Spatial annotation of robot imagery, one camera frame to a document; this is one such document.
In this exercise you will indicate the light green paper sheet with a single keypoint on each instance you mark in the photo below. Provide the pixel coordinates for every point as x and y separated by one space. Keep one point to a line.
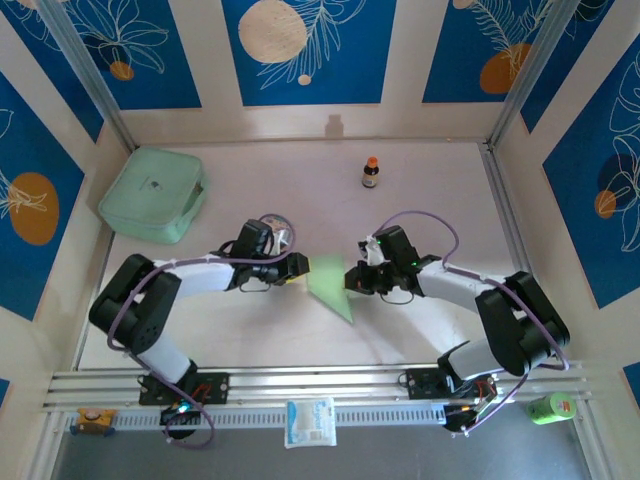
330 285

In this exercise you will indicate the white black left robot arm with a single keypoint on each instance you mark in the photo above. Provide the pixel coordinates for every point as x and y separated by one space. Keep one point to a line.
200 277

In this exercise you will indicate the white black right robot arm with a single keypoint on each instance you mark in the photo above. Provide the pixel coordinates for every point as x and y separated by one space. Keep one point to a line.
450 290

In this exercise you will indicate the small printed sachet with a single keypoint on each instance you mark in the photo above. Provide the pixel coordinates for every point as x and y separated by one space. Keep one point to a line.
286 224

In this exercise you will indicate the brown bottle orange cap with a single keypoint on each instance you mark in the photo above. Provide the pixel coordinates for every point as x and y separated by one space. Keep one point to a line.
370 175

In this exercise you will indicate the mint green zip pouch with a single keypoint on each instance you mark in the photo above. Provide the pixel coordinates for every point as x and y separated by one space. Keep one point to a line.
150 190

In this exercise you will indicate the white wipes packet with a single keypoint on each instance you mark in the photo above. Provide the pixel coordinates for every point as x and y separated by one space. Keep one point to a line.
310 422

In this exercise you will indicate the green can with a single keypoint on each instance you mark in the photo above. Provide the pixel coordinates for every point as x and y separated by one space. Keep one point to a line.
547 409

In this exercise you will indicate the small orange yellow toy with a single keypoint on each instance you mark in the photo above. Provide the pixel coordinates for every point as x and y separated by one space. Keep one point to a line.
92 420

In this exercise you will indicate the aluminium mounting rail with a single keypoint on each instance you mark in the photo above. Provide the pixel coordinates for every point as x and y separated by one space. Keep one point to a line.
310 380

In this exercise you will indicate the aluminium side rail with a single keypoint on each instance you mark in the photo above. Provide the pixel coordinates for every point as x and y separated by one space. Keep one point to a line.
510 225

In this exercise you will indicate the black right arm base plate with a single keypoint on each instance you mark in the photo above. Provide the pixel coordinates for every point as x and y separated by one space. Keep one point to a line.
422 385

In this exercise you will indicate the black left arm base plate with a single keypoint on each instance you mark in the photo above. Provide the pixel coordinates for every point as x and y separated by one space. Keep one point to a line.
215 387

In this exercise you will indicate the aluminium frame post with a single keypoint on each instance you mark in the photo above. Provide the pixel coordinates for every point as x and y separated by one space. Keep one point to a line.
531 75
90 75

